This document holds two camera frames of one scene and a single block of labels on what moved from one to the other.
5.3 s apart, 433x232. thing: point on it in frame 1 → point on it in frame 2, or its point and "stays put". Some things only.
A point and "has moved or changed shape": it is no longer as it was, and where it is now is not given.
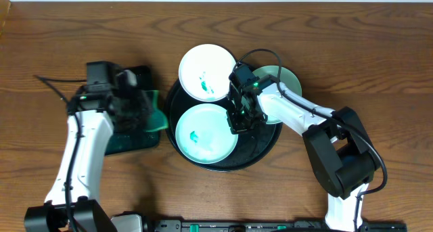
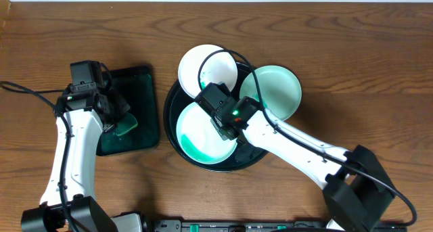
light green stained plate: x=203 y=134 stays put
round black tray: x=252 y=145 stays put
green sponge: x=155 y=118 has moved or changed shape
